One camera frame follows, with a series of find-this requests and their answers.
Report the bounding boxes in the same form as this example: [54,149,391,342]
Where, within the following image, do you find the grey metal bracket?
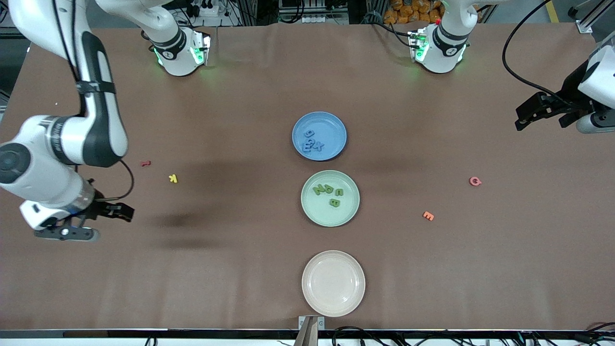
[298,315,325,346]

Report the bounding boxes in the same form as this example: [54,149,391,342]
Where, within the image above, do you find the white power strip with plugs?
[185,0,231,17]

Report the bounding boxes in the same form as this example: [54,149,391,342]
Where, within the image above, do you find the tangled black cables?
[332,322,615,346]

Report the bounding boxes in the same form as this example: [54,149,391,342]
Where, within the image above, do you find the aluminium frame profile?
[569,0,615,49]

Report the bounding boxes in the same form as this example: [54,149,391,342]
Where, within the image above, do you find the orange mesh bag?
[384,0,443,25]

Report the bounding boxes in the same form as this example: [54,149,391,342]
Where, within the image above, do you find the brown table cover sheet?
[0,22,615,331]

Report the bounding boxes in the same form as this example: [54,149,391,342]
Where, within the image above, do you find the green round plate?
[301,170,360,227]

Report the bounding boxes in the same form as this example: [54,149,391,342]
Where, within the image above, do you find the blue round plate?
[292,111,347,161]

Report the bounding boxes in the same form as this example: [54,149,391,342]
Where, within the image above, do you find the beige round plate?
[301,250,366,318]

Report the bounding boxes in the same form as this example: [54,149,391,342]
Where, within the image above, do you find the long white power strip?
[279,12,349,25]

